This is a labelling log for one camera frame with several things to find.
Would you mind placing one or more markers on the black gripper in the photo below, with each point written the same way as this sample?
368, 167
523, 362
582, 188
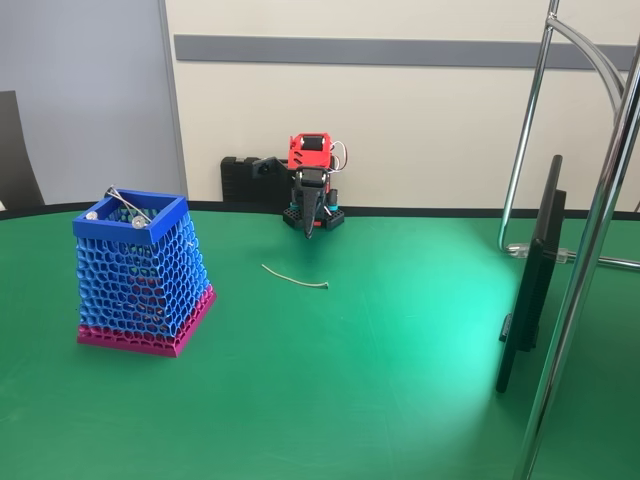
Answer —
309, 196

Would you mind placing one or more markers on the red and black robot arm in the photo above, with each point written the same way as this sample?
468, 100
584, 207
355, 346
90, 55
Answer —
312, 150

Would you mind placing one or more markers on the blue and pink mesh basket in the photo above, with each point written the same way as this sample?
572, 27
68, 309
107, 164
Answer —
135, 280

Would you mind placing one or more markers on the black plastic tool case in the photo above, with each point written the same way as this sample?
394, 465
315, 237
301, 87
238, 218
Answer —
237, 180

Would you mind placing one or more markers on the clear plastic clamp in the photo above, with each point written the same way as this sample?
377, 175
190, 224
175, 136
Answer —
517, 250

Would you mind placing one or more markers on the black flat monitor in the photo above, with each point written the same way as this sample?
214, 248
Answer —
532, 290

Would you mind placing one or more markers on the grey wall rail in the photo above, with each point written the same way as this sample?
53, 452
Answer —
350, 51

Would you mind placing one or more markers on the chrome tube frame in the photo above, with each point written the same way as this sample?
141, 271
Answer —
576, 300

